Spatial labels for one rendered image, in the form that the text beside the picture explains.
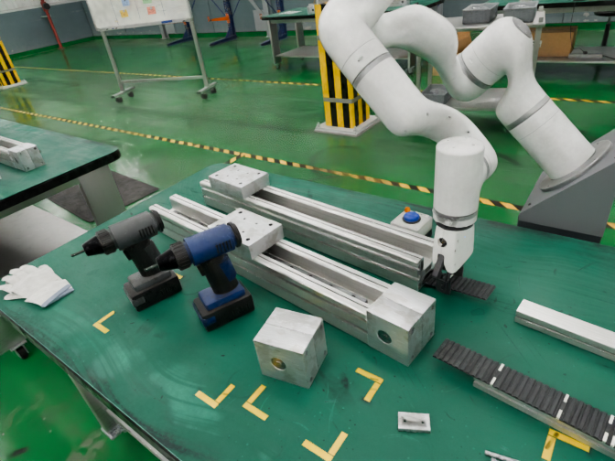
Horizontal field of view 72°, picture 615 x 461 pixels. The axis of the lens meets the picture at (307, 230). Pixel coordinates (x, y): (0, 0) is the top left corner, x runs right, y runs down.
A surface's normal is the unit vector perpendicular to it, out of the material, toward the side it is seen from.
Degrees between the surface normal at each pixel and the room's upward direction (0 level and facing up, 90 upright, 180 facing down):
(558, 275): 0
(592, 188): 90
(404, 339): 90
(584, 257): 0
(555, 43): 90
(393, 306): 0
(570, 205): 90
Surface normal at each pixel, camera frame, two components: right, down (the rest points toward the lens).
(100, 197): 0.80, 0.24
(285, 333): -0.12, -0.83
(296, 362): -0.41, 0.53
